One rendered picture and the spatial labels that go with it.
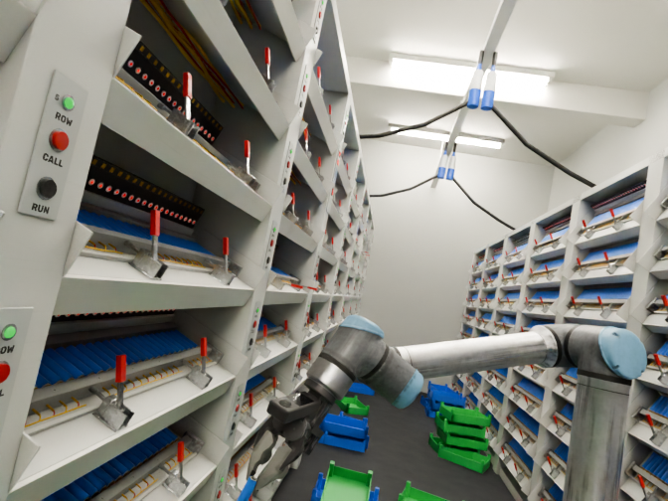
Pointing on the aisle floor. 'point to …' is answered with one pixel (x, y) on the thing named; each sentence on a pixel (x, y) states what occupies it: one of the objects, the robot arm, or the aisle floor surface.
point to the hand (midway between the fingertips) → (253, 477)
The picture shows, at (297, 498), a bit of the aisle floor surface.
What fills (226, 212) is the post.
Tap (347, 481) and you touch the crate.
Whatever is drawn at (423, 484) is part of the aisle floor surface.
